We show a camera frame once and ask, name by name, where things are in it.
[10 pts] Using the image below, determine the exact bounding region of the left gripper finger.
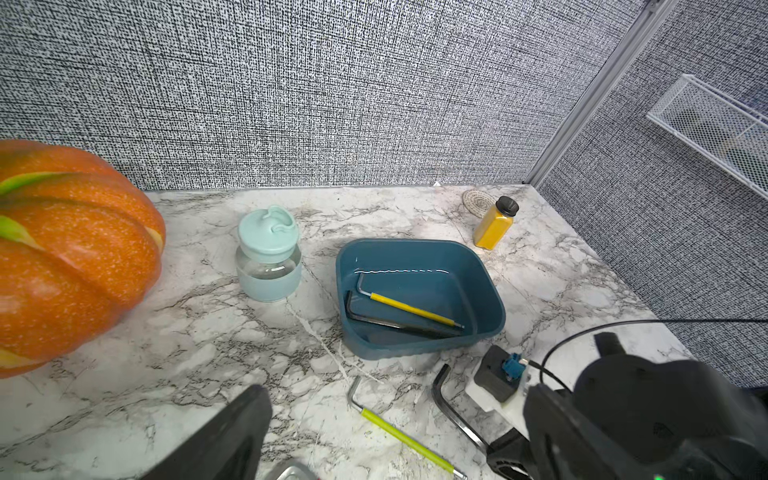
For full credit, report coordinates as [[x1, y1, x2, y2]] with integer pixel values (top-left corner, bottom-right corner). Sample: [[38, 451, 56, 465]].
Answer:
[[143, 385, 272, 480]]

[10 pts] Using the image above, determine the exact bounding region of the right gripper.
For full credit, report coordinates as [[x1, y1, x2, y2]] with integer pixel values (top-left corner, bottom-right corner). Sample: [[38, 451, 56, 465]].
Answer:
[[486, 332, 767, 479]]

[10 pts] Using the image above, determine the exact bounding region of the lime green hex key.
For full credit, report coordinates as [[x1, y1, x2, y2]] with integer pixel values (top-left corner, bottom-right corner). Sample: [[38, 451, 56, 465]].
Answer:
[[346, 377, 468, 480]]

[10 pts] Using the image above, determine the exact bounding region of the small black hex key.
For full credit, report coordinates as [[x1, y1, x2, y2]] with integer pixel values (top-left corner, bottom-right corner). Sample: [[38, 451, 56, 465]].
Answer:
[[345, 291, 457, 339]]

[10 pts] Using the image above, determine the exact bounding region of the large black hex key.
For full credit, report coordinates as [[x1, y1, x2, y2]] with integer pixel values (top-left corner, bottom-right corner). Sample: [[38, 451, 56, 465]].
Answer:
[[431, 364, 489, 454]]

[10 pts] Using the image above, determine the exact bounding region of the yellow handled hex key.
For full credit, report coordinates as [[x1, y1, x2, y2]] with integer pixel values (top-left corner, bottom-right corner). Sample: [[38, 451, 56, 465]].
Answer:
[[356, 272, 465, 330]]

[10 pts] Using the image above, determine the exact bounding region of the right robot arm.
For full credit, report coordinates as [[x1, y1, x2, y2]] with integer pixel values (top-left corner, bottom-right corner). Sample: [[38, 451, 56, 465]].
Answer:
[[486, 333, 767, 479]]

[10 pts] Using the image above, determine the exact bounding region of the teal plastic storage box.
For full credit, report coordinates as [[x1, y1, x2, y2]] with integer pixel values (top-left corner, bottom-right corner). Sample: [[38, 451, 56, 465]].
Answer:
[[336, 239, 506, 360]]

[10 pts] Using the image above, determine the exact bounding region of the mint green lidded jar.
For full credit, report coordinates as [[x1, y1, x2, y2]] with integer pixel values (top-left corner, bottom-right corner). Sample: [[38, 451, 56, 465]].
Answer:
[[235, 205, 302, 303]]

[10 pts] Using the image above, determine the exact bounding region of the yellow bottle black cap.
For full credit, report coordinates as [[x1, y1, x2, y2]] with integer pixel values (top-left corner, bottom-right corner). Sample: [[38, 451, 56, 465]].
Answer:
[[473, 196, 519, 250]]

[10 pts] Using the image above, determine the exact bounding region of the orange decorative pumpkin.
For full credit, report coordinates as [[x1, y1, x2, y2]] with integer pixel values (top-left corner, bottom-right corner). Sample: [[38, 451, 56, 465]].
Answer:
[[1, 140, 166, 378]]

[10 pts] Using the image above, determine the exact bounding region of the right camera black cable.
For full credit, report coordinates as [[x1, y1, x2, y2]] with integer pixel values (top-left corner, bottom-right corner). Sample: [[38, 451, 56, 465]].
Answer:
[[518, 317, 768, 394]]

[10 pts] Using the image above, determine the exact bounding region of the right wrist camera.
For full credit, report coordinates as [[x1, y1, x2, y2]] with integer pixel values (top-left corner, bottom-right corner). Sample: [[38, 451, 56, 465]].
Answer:
[[465, 345, 533, 439]]

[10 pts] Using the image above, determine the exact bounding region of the clear acrylic wall shelf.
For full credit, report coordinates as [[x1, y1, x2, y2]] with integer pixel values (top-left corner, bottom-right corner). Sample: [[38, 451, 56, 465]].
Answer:
[[646, 74, 767, 198]]

